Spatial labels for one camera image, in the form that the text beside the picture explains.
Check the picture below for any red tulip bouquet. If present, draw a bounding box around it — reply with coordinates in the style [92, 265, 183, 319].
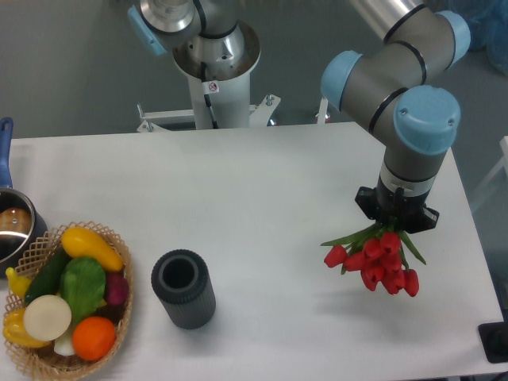
[321, 217, 426, 297]

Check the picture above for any blue handled saucepan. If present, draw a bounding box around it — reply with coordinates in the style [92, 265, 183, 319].
[1, 117, 47, 279]

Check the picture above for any yellow squash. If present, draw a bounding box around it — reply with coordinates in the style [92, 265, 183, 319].
[60, 226, 124, 272]

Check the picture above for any orange fruit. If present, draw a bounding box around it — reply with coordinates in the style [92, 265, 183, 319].
[71, 316, 116, 361]

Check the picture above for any dark grey ribbed vase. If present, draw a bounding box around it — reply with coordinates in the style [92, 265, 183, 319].
[151, 249, 216, 329]

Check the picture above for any dark green cucumber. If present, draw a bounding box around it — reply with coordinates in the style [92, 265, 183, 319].
[24, 248, 71, 305]

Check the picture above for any white leek stalk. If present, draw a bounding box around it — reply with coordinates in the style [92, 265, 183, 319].
[53, 327, 75, 356]

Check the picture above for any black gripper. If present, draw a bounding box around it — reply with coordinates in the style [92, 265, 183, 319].
[355, 177, 439, 233]

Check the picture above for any white round onion slice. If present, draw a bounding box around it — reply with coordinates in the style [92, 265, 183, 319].
[23, 294, 71, 341]

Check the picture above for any yellow bell pepper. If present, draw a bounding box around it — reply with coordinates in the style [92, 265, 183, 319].
[2, 308, 51, 348]

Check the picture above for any woven wicker basket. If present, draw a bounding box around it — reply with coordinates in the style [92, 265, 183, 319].
[1, 221, 134, 380]

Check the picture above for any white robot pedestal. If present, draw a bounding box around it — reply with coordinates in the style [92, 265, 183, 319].
[136, 55, 334, 133]

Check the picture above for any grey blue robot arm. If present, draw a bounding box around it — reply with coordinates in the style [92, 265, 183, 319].
[127, 1, 471, 233]

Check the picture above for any purple red onion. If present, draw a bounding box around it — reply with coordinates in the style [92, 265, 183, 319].
[104, 272, 129, 306]

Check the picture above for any green lettuce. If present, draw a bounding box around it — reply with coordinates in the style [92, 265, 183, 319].
[60, 256, 106, 327]

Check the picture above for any black device at edge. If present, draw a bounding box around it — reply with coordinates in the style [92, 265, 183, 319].
[478, 321, 507, 364]

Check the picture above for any blue plastic bag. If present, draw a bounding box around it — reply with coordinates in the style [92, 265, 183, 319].
[460, 1, 507, 75]

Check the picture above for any small yellow banana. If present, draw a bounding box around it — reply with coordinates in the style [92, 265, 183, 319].
[6, 267, 32, 299]

